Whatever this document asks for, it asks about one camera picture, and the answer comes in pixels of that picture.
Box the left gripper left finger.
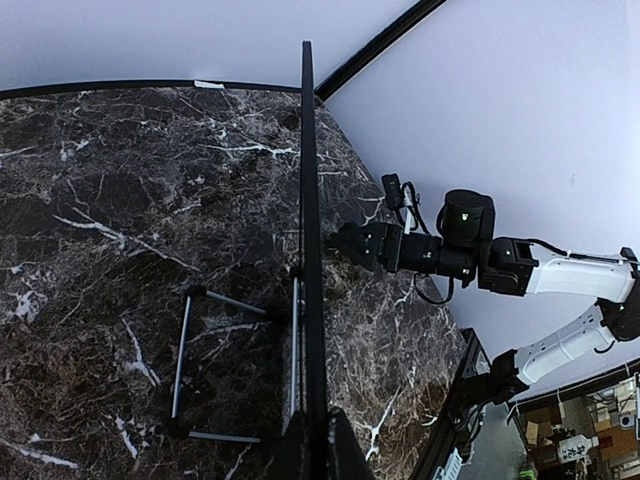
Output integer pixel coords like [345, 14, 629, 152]
[272, 411, 308, 480]

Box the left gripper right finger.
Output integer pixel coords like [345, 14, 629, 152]
[328, 407, 374, 480]

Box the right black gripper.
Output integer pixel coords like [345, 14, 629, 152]
[329, 221, 403, 273]

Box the white whiteboard black frame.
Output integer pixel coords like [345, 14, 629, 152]
[300, 40, 329, 479]

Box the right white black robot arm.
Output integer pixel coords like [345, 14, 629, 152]
[329, 189, 639, 406]

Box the white slotted cable duct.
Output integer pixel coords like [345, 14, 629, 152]
[432, 448, 463, 480]

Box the right black frame post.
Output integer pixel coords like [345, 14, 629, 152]
[315, 0, 447, 101]

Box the black wire board stand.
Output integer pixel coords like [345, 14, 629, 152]
[167, 267, 303, 445]

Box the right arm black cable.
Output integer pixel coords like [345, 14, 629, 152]
[527, 238, 640, 266]

